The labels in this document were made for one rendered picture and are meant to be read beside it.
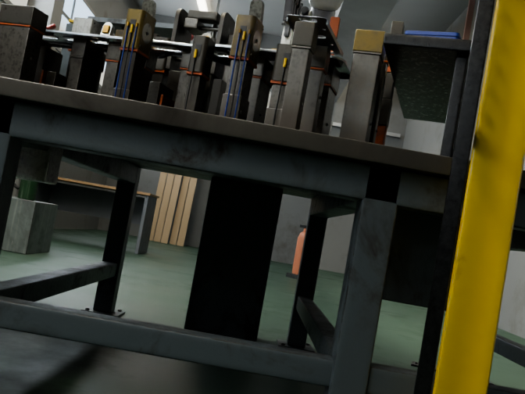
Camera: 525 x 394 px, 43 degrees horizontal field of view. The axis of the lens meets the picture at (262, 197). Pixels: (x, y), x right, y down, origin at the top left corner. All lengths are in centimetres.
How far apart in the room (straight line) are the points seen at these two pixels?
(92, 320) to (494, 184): 88
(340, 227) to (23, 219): 747
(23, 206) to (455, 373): 418
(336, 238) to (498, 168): 1038
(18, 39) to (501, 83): 144
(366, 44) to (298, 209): 990
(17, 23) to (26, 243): 312
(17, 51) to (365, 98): 108
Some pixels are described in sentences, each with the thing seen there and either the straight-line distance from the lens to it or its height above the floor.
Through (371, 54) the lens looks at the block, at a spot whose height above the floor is 99.
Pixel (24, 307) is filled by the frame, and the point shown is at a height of 22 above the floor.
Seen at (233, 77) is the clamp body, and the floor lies 87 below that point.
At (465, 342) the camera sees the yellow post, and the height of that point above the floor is 33.
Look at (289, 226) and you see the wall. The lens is 1166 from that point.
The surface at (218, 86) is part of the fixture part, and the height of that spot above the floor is 89.
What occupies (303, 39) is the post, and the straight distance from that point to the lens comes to 163.
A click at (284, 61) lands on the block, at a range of 180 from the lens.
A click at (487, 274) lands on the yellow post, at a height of 47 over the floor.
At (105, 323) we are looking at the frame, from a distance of 149.
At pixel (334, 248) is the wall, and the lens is 1173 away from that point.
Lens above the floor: 47
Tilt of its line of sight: 3 degrees up
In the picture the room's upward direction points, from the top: 10 degrees clockwise
